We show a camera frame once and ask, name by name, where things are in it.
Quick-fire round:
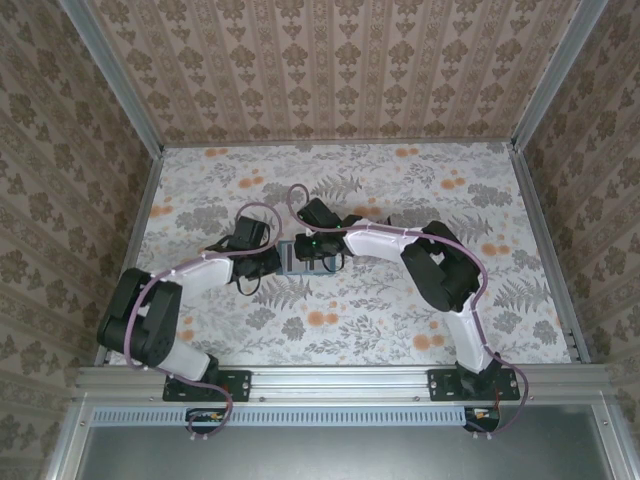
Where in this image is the aluminium side rail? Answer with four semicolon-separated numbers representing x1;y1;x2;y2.
509;142;592;365
94;147;166;366

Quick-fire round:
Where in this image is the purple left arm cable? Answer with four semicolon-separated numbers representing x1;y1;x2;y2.
127;202;284;444

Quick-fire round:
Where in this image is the black right camera cable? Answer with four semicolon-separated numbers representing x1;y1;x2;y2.
322;249;347;274

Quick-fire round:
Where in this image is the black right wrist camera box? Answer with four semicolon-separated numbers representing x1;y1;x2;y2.
296;197;342;232

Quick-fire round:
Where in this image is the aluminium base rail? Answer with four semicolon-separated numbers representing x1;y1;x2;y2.
73;363;614;404

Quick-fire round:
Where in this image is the black camera cable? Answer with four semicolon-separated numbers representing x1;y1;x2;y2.
322;249;347;274
233;272;262;297

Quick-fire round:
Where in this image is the grey slotted cable duct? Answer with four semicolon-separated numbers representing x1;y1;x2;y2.
92;404;501;427

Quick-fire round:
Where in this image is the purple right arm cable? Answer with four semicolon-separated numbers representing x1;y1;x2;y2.
288;183;530;441

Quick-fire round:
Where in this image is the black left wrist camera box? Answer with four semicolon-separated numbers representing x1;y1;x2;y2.
233;216;272;250

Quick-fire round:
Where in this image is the black left camera cable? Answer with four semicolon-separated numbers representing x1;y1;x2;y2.
233;272;262;297

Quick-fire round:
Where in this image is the black connector box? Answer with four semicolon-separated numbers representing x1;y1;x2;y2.
184;407;226;432
462;405;502;432

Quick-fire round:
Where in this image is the teal leather card holder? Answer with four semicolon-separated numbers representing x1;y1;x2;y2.
276;239;337;277

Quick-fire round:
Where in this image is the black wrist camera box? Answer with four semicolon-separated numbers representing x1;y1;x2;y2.
296;197;342;232
233;216;272;250

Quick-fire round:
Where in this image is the grey metal panel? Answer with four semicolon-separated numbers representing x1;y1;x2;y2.
44;392;640;480

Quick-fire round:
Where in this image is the aluminium corner post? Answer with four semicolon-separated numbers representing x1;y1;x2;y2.
57;0;166;159
509;0;611;151

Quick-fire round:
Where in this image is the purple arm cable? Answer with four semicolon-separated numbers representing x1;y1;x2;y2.
288;183;530;441
127;202;284;444

